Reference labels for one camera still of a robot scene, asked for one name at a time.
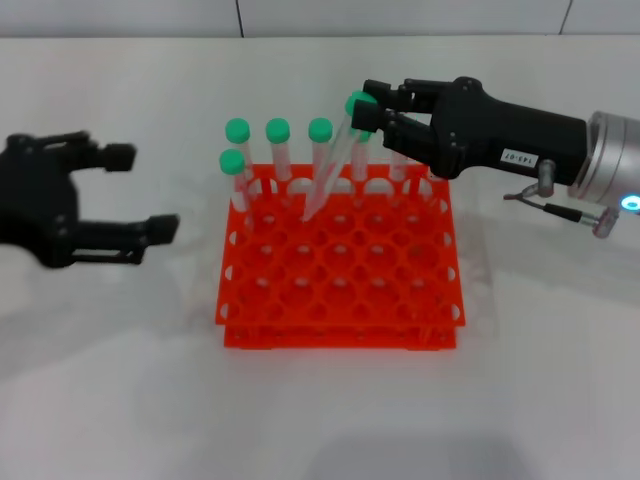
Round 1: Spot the clear green-capped test tube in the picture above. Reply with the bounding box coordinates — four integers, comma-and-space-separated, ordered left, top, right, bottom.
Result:
218, 148, 256, 234
307, 117, 334, 201
223, 117, 257, 201
351, 128, 374, 201
264, 117, 294, 201
301, 89, 376, 222
388, 151, 410, 201

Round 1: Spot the orange plastic test tube rack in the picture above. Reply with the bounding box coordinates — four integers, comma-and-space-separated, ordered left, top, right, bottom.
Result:
214, 163, 467, 351

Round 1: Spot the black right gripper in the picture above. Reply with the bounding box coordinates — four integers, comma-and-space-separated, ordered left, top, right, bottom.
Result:
352, 77, 589, 187

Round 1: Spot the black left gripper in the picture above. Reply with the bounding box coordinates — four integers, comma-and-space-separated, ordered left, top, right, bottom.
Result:
0, 131, 180, 270

